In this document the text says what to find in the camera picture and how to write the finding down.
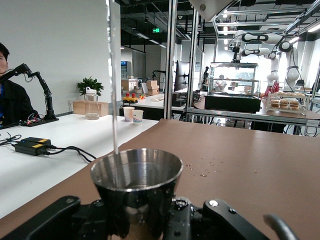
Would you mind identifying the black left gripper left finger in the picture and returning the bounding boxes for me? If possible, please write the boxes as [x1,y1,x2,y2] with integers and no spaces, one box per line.
[0,195,111,240]

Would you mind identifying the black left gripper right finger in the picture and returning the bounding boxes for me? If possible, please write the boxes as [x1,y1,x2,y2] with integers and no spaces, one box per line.
[162,197,270,240]

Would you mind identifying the steel jigger cup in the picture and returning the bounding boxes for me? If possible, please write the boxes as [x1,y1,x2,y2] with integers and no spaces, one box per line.
[90,148,184,240]

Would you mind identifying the paper cup blue print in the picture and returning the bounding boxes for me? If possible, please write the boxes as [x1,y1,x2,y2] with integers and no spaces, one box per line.
[131,109,145,126]

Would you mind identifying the plain white paper cup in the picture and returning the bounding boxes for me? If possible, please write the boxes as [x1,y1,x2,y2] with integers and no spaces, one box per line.
[122,106,136,123]

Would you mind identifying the brown table mat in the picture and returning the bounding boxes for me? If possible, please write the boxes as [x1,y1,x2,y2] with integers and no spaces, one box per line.
[0,118,320,240]

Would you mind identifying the black adapter yellow label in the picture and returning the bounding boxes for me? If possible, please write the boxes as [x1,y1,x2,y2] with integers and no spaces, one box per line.
[14,141,49,157]
[20,136,52,149]

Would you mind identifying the clear jug white lid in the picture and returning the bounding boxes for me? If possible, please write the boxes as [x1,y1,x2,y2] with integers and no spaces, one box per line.
[84,86,100,121]

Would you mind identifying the glass display case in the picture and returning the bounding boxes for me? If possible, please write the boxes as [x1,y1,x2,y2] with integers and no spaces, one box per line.
[204,62,262,114]

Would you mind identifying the light wooden box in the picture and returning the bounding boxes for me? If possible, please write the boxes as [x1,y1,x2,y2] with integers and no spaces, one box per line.
[72,99,110,118]

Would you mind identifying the person in black jacket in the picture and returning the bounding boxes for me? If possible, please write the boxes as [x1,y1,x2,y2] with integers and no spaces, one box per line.
[0,41,39,127]

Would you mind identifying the clear rack with buns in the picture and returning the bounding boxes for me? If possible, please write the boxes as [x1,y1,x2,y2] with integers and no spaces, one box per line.
[265,91,310,117]

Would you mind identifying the green potted plant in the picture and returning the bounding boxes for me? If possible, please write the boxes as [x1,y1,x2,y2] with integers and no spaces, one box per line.
[76,76,105,98]

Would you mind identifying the yellow box red buttons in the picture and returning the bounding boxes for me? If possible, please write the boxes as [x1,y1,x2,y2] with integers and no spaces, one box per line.
[122,92,139,104]

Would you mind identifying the red bottles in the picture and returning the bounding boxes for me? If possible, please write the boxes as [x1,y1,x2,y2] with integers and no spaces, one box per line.
[263,80,281,98]

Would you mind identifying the black monitor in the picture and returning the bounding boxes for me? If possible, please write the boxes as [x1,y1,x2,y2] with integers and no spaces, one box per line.
[173,60,190,93]

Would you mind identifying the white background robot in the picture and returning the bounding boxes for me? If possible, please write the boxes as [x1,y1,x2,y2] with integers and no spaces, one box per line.
[229,29,300,93]

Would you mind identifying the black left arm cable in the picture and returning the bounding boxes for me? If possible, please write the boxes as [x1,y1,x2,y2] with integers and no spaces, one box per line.
[263,213,300,240]

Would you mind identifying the black adapter cable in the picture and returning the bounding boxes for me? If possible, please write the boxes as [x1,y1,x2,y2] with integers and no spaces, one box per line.
[0,132,98,164]

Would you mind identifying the black board with wires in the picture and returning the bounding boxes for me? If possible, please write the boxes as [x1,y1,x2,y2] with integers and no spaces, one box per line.
[20,116,60,128]

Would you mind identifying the aluminium cell frame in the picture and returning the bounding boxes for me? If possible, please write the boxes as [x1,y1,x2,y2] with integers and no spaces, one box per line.
[163,0,320,127]

